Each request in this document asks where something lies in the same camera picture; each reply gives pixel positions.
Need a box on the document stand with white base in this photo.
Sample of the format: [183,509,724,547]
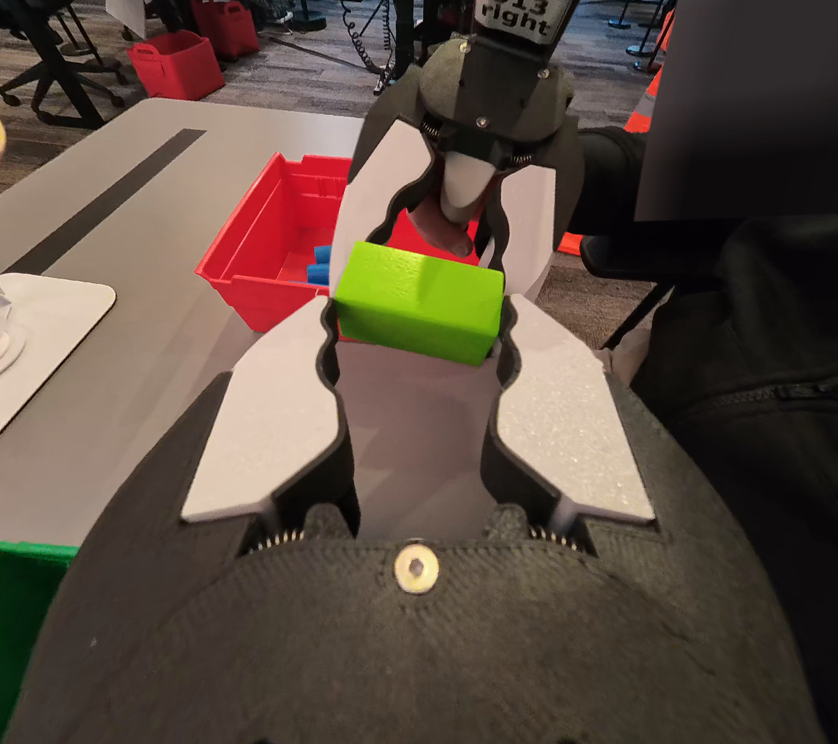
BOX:
[0,121,117,432]

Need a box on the black coiled cable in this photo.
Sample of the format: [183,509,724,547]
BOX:
[342,0,395,98]

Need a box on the black office chair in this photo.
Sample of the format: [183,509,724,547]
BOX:
[0,0,130,131]

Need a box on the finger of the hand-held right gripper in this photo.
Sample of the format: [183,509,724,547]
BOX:
[477,163,559,304]
[329,117,436,300]

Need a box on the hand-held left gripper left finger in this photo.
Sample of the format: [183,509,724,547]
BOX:
[178,295,361,538]

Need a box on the black chair armrest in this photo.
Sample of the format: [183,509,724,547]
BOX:
[579,232,685,352]

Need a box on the red storage bin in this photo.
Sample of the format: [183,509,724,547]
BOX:
[126,29,226,102]
[190,0,261,62]

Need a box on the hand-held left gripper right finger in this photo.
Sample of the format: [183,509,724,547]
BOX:
[480,293,657,532]

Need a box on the green block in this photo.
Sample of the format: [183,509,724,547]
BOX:
[334,241,506,365]

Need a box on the person's right hand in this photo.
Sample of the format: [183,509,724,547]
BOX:
[405,198,474,258]

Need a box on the green plastic bin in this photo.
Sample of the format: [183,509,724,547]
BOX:
[0,540,79,722]

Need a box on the red plastic bin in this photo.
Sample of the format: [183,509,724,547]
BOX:
[194,152,483,342]

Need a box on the orange traffic cone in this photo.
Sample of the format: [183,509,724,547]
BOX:
[558,7,675,258]

